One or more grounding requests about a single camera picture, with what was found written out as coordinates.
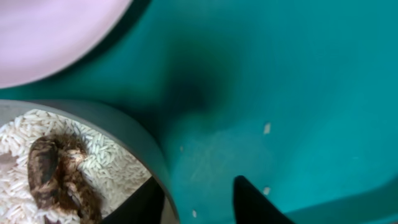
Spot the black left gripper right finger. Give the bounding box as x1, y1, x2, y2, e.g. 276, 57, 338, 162
233, 175, 294, 224

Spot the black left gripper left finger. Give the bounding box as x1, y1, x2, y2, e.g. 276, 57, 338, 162
101, 177, 165, 224

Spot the grey bowl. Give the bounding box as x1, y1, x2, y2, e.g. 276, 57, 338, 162
1, 100, 180, 223

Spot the rice and food waste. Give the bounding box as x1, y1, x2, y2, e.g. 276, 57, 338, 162
1, 109, 150, 223

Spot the teal serving tray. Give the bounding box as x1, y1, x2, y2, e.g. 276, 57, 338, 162
1, 0, 397, 223

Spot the pink plate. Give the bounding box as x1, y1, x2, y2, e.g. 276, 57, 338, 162
1, 0, 133, 88

